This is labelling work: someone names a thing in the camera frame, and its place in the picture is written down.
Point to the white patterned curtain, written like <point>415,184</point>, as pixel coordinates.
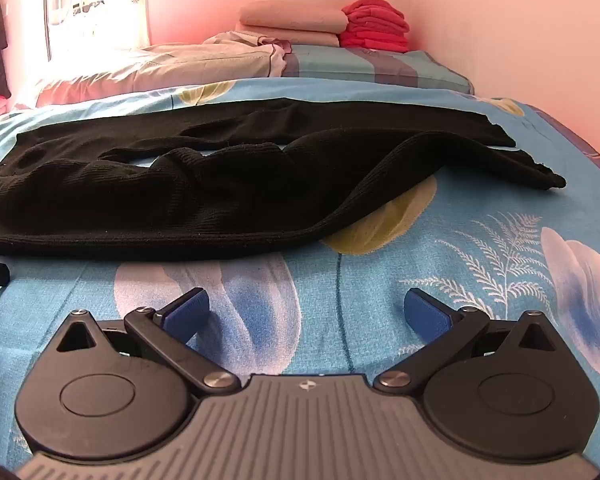
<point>139,0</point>

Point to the stack of red folded clothes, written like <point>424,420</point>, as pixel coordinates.
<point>377,25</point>

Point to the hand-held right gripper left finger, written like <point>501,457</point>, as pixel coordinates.
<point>189,312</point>

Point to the bright window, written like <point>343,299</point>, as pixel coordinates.
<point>90,10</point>

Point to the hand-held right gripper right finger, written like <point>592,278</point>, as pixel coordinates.
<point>424,312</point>

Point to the blue striped pillow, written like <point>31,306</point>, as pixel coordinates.
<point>370,67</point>

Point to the black pants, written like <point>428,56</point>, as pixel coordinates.
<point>180,200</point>

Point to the beige pillow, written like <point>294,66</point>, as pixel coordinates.
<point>180,67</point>

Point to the blue floral bedsheet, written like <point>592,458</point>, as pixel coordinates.
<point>430,240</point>

